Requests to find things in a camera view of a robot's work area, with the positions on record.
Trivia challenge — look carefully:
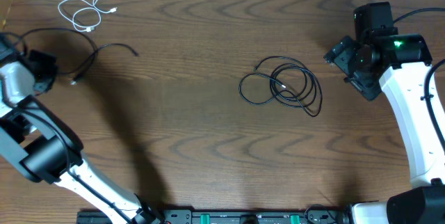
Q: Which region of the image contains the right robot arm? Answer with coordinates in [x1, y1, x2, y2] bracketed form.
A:
[324, 2, 444, 224]

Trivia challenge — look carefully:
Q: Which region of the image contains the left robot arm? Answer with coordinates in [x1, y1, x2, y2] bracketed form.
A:
[1, 32, 165, 223]

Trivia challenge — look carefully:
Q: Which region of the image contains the long black USB cable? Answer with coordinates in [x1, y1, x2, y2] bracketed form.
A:
[238, 55, 323, 118]

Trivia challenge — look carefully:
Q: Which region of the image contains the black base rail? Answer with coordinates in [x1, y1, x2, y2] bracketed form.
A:
[76, 205, 389, 224]

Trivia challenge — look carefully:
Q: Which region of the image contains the short black USB cable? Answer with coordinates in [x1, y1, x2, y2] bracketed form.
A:
[20, 27, 139, 86]

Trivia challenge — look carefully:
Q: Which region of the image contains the white USB cable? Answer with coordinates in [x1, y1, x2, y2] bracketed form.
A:
[57, 0, 121, 33]

